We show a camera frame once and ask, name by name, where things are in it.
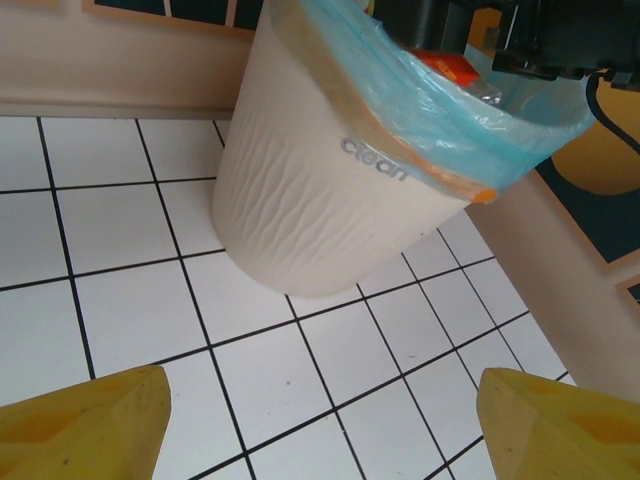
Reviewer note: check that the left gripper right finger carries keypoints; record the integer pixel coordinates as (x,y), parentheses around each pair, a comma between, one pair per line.
(565,435)

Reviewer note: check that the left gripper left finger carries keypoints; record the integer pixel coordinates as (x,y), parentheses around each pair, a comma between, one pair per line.
(75,435)

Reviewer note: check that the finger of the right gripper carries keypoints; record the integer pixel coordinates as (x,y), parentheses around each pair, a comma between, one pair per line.
(430,22)

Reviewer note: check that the orange label bottle brown cap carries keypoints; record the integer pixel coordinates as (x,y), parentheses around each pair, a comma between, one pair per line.
(445,67)

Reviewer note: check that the white plastic waste bin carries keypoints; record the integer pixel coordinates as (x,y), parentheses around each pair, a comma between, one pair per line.
(310,200)

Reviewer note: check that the blue plastic bin liner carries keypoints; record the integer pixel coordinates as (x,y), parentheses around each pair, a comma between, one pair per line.
(450,125)

